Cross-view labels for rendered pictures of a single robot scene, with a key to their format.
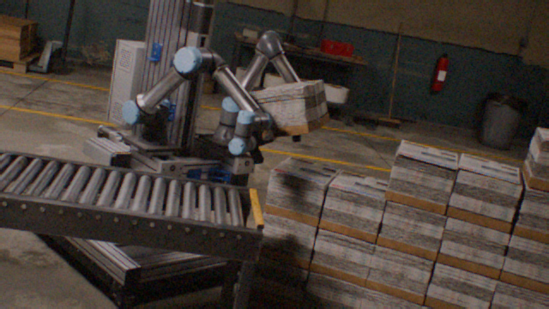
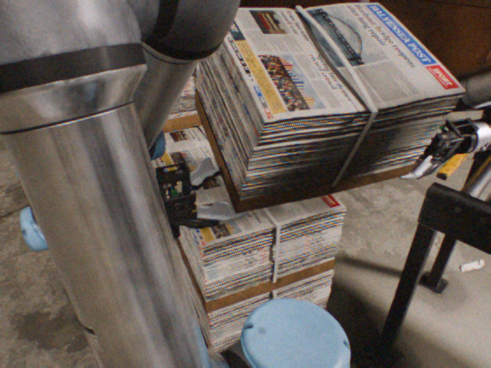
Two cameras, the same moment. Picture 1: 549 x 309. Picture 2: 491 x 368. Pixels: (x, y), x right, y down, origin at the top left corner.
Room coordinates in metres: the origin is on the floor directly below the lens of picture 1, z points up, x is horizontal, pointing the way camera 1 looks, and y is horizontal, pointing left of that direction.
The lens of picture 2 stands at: (3.86, 0.46, 1.40)
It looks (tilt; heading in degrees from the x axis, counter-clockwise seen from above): 34 degrees down; 233
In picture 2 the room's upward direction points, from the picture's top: straight up
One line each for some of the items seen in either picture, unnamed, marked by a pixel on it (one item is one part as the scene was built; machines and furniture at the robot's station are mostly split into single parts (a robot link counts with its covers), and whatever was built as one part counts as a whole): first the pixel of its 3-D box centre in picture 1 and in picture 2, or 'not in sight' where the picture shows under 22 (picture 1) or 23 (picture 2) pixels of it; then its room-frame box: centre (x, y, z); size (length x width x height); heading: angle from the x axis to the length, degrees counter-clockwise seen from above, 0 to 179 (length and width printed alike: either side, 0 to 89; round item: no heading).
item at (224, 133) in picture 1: (228, 130); not in sight; (3.67, 0.30, 0.87); 0.15 x 0.15 x 0.10
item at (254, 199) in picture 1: (256, 207); (466, 149); (2.66, 0.05, 0.81); 0.43 x 0.03 x 0.02; 9
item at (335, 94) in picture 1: (294, 72); not in sight; (9.38, 0.01, 0.55); 1.80 x 0.70 x 1.09; 99
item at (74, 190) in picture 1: (75, 187); not in sight; (2.55, 0.77, 0.77); 0.47 x 0.05 x 0.05; 9
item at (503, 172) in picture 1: (489, 167); not in sight; (3.18, -1.00, 1.06); 0.37 x 0.28 x 0.01; 165
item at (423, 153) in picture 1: (428, 154); not in sight; (3.21, -0.71, 1.06); 0.37 x 0.29 x 0.01; 168
